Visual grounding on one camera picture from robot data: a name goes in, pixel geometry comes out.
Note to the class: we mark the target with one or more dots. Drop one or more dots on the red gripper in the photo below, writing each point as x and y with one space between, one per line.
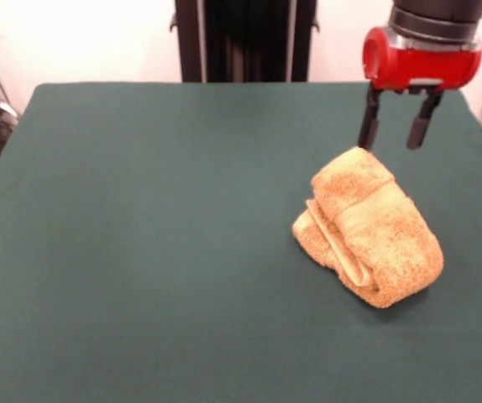
417 67

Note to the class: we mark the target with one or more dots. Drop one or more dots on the orange terry towel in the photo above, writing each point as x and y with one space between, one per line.
375 235

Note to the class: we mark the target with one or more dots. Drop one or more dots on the black metal stand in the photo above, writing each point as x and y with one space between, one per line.
245 42

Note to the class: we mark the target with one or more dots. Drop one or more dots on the dark green table cloth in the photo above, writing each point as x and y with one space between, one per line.
161 231

